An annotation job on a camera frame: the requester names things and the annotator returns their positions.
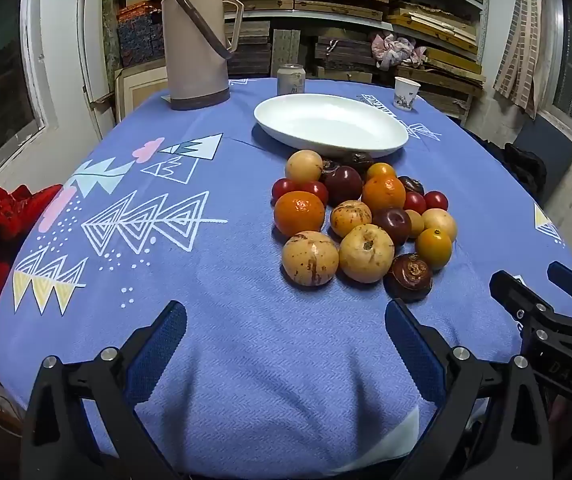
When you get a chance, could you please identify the white board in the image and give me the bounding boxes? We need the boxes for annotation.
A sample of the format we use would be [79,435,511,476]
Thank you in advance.
[76,0,116,141]

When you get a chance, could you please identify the small yellow citrus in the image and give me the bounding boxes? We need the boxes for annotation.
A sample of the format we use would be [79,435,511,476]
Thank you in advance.
[415,227,453,270]
[366,162,397,181]

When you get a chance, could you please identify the floral fabric boxes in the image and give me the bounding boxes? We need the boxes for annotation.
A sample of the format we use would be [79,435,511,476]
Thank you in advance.
[116,2,164,68]

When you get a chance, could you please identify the black bag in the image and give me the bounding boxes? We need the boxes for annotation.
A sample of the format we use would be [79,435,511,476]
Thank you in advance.
[503,143,548,196]

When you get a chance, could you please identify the dark red plum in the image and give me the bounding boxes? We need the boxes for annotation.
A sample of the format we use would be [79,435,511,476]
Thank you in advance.
[372,207,413,246]
[324,165,364,207]

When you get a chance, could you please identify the white oval plate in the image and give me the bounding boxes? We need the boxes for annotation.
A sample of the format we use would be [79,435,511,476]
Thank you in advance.
[254,93,409,159]

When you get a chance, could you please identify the blue printed tablecloth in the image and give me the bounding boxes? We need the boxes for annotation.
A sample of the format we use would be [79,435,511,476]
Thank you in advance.
[0,77,572,480]

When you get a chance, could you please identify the silver beverage can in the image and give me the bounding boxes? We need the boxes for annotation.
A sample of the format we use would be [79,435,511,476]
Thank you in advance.
[277,64,307,97]

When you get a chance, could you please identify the dark blue chair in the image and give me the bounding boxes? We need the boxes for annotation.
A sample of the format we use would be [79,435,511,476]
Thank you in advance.
[511,117,572,201]

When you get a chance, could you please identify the plaid curtain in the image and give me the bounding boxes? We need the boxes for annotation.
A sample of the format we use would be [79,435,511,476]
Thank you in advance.
[493,0,547,120]

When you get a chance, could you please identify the dark purple plum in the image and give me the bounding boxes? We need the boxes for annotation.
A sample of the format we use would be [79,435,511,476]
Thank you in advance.
[341,151,375,173]

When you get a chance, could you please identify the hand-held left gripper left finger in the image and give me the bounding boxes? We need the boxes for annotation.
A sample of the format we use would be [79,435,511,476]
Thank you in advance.
[20,300,189,480]

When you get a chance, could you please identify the large tan round pear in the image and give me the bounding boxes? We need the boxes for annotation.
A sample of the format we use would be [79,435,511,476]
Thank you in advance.
[285,150,323,184]

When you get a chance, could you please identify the beige framed panel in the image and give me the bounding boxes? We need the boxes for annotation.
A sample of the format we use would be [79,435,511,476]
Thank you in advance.
[114,65,171,123]

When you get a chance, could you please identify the tan thermos flask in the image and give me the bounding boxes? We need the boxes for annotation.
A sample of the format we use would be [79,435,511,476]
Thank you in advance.
[161,0,245,111]

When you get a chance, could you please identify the spotted tan pepino melon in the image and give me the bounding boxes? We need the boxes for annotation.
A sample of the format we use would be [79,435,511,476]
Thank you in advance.
[281,230,340,287]
[330,200,373,238]

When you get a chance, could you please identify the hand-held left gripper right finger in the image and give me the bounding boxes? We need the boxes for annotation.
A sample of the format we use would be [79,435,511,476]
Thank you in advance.
[385,298,554,480]

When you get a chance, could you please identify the small tan pear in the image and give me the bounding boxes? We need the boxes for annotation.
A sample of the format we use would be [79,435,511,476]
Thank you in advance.
[405,210,425,239]

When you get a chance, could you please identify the pink cloth bundle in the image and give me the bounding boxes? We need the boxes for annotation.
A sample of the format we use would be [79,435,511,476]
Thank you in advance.
[370,31,427,70]

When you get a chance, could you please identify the printed paper cup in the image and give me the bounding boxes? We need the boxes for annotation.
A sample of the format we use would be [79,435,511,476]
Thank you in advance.
[394,76,421,111]

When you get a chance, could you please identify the orange mandarin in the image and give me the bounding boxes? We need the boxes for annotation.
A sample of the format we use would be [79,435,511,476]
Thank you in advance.
[362,175,407,215]
[274,190,327,239]

